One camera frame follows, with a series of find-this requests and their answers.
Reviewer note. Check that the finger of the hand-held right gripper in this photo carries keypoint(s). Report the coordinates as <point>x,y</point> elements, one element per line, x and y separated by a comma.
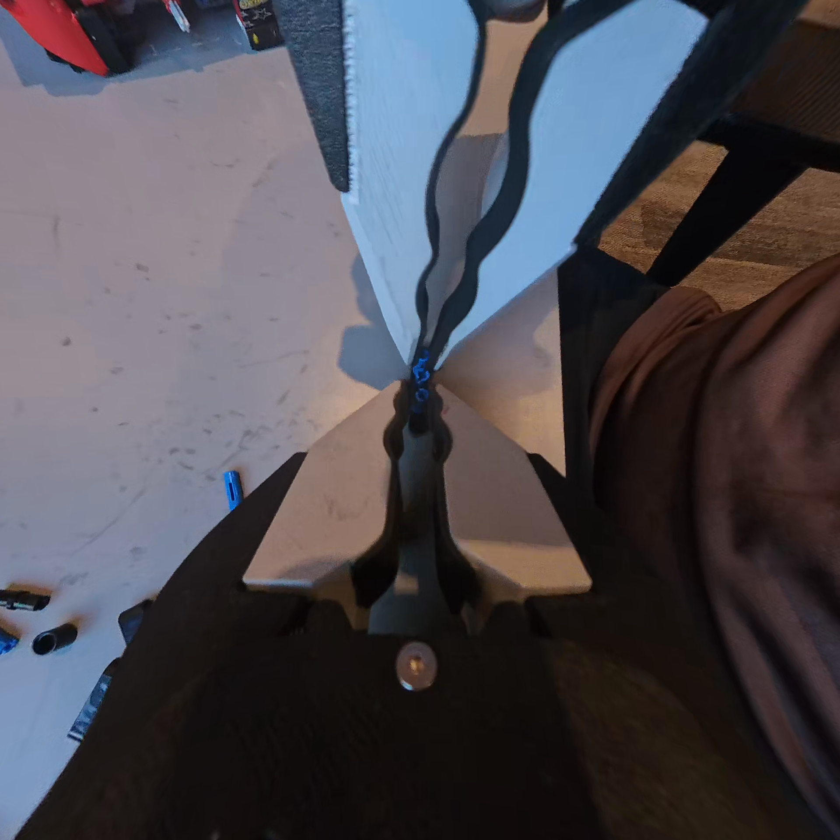
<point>394,131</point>
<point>590,131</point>

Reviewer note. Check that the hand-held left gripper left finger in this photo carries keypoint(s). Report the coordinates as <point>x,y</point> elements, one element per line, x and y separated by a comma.
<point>328,518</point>

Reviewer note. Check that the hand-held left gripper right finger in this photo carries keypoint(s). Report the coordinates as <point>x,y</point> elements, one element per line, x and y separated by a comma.
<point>512,518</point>

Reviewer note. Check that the long black toy beam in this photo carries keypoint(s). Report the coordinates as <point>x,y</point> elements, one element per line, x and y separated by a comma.
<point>134,620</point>
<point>418,420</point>

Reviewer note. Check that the short black toy beam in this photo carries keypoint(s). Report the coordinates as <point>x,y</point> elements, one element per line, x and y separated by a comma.
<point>92,702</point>

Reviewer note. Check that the white desk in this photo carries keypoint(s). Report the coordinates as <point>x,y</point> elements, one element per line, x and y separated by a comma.
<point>164,262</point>

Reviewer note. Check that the person's brown sweater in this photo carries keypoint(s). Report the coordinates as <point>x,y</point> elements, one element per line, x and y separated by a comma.
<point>722,492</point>

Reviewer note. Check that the red toy brick car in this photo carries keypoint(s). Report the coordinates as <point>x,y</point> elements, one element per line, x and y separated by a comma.
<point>52,33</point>

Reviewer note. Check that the black toy bushing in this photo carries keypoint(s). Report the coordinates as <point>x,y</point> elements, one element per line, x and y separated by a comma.
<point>59,635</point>

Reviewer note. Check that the black toy connector pin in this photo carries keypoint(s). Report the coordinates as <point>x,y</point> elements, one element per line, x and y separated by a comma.
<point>23,599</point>

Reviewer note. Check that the black metal frame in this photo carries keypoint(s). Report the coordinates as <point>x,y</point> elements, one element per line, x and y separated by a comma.
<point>715,216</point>

